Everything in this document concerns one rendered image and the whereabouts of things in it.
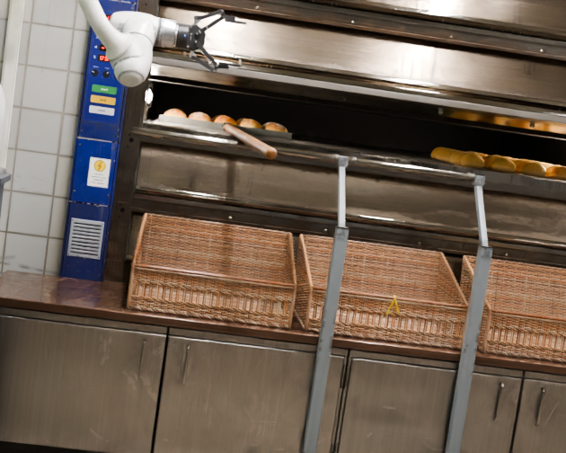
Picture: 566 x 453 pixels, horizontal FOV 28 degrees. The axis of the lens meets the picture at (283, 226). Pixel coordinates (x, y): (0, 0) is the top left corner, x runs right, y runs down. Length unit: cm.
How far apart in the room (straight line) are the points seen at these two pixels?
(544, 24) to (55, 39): 181
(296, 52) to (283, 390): 125
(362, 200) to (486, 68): 68
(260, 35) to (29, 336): 138
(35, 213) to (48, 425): 85
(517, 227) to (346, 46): 95
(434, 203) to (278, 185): 60
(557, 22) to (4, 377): 236
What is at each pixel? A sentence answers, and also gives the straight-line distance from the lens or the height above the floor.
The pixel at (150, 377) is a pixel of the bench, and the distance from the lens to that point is 375.
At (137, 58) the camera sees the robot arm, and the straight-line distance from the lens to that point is 345.
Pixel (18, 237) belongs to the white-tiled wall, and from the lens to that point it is 426.
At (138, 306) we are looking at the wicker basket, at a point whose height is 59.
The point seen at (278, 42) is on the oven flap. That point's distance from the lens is 420.
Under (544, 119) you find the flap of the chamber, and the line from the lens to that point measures 424.
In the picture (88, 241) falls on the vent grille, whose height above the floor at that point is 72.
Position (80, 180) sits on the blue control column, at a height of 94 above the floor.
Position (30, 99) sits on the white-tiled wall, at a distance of 421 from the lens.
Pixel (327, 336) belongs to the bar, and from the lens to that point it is 369.
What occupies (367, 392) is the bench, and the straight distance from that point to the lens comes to 381.
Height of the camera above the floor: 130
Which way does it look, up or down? 6 degrees down
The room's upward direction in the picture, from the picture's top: 8 degrees clockwise
